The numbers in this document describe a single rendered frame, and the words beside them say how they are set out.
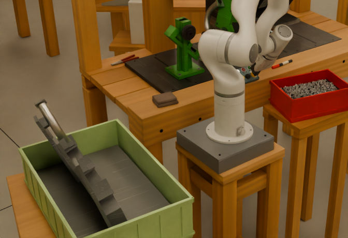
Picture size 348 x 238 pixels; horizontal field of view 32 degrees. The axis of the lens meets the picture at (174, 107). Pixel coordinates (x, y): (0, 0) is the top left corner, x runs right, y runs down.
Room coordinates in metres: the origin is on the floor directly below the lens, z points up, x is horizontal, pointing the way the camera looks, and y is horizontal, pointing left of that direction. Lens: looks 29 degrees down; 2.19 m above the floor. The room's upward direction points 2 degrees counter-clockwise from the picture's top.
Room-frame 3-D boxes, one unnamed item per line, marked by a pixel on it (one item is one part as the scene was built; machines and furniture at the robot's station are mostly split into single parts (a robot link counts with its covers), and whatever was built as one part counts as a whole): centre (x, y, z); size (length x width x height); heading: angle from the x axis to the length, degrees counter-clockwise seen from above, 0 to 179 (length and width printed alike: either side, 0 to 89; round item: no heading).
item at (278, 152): (2.05, -0.22, 0.83); 0.32 x 0.32 x 0.04; 33
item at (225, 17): (2.79, -0.31, 1.17); 0.13 x 0.12 x 0.20; 120
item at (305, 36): (2.88, -0.34, 0.89); 1.10 x 0.42 x 0.02; 120
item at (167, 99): (2.34, 0.04, 0.91); 0.10 x 0.08 x 0.03; 110
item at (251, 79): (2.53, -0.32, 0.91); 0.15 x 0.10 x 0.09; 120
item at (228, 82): (2.08, -0.19, 1.22); 0.19 x 0.12 x 0.24; 54
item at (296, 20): (2.83, -0.46, 1.11); 0.39 x 0.16 x 0.03; 30
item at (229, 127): (2.06, -0.22, 1.00); 0.19 x 0.19 x 0.18
